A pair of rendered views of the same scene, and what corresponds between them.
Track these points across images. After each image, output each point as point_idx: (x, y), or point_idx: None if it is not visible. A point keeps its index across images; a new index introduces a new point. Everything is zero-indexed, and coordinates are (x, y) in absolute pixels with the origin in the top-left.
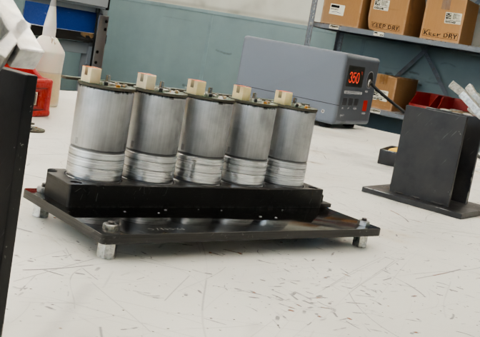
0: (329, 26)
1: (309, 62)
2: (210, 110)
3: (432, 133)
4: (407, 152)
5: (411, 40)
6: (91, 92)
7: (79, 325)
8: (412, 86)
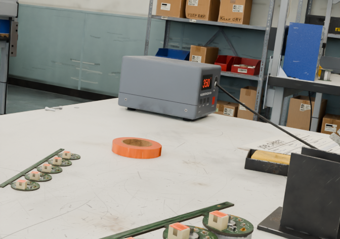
0: (161, 17)
1: (173, 74)
2: None
3: (317, 178)
4: (294, 193)
5: (213, 23)
6: None
7: None
8: (215, 51)
